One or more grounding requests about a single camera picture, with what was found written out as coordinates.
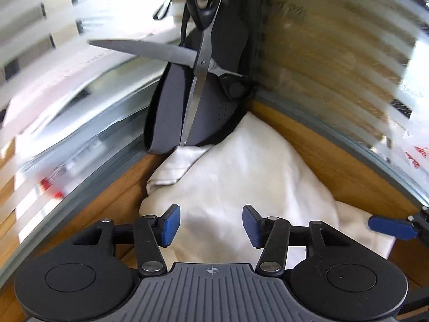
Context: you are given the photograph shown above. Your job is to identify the black handled steel scissors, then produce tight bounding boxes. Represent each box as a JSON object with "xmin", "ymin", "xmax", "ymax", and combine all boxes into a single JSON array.
[{"xmin": 87, "ymin": 0, "xmax": 242, "ymax": 146}]

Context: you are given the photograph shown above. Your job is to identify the folded white shirt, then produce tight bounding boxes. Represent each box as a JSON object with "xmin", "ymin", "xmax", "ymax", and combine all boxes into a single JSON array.
[{"xmin": 140, "ymin": 114, "xmax": 394, "ymax": 264}]

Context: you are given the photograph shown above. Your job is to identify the dark grey desk object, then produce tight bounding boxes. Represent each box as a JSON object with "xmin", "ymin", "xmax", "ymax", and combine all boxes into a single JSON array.
[{"xmin": 144, "ymin": 0, "xmax": 252, "ymax": 155}]

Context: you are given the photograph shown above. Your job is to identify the frosted glass desk partition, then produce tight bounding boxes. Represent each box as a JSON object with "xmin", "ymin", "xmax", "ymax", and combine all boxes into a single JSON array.
[{"xmin": 1, "ymin": 0, "xmax": 428, "ymax": 286}]

